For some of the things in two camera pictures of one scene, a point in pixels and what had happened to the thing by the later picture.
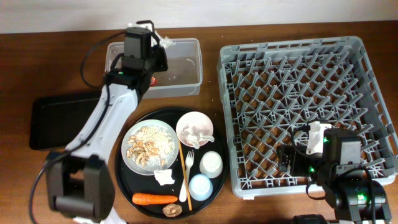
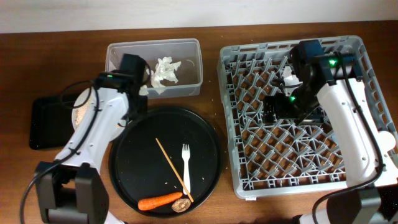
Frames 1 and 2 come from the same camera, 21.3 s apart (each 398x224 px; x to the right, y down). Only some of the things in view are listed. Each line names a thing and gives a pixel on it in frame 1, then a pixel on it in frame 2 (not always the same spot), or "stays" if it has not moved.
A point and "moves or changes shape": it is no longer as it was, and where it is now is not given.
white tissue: (193, 135) -> (164, 70)
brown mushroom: (172, 210) -> (181, 205)
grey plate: (150, 145) -> (81, 106)
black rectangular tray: (59, 122) stays
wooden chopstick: (185, 176) -> (175, 172)
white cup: (211, 164) -> (386, 140)
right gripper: (298, 154) -> (311, 117)
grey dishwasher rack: (270, 89) stays
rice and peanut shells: (149, 145) -> (80, 112)
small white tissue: (163, 177) moves or changes shape
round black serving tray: (171, 163) stays
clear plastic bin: (184, 75) stays
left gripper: (161, 54) -> (145, 109)
